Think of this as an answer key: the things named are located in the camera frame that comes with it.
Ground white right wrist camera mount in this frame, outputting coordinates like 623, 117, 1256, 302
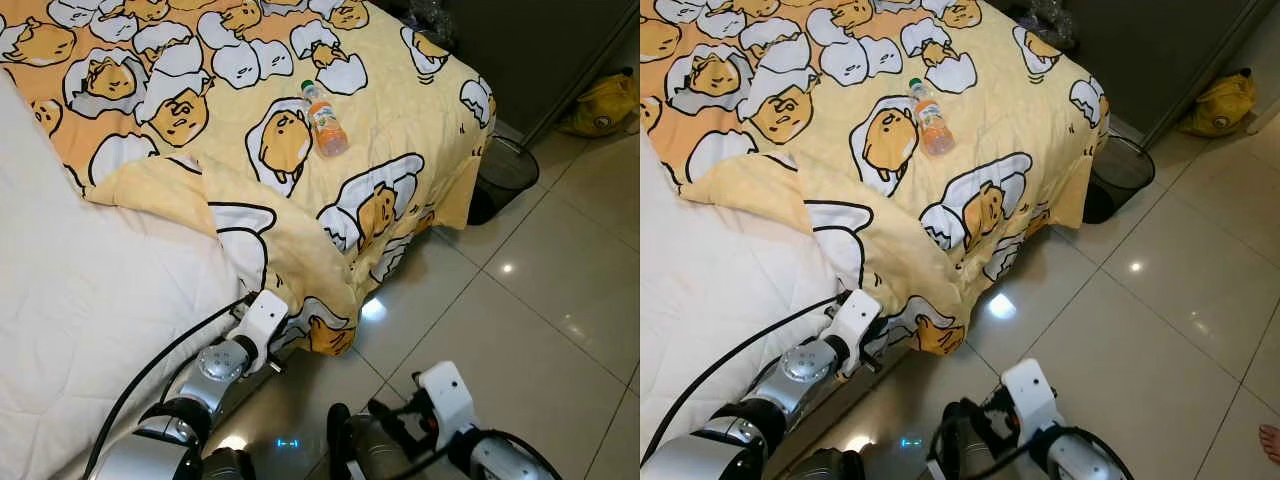
999, 357, 1068, 450
413, 361, 481, 454

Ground dark wardrobe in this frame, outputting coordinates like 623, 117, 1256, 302
984, 0, 1280, 150
374, 0, 641, 147

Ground white bed quilt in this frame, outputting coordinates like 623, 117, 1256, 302
0, 70, 270, 480
640, 98, 872, 473

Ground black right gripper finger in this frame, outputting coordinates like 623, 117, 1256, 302
327, 402, 354, 480
941, 400, 969, 480

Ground yellow plush toy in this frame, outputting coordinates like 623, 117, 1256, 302
557, 67, 641, 140
1177, 67, 1260, 140

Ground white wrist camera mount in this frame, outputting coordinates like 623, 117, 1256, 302
230, 289, 292, 374
999, 357, 1068, 450
413, 361, 481, 454
819, 288, 884, 380

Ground clear plastic bag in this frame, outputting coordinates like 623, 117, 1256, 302
407, 0, 460, 44
1024, 0, 1077, 47

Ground black mesh waste bin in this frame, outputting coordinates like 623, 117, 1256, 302
466, 134, 543, 228
1081, 132, 1158, 226

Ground orange drink plastic bottle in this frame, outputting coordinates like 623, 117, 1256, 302
300, 80, 353, 159
906, 77, 958, 158

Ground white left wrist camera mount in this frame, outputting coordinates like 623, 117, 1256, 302
819, 288, 884, 380
230, 289, 292, 374

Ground grey robot left leg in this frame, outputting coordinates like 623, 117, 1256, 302
807, 447, 867, 480
203, 447, 259, 480

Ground yellow cartoon egg blanket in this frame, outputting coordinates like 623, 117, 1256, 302
640, 0, 1112, 359
0, 0, 499, 359

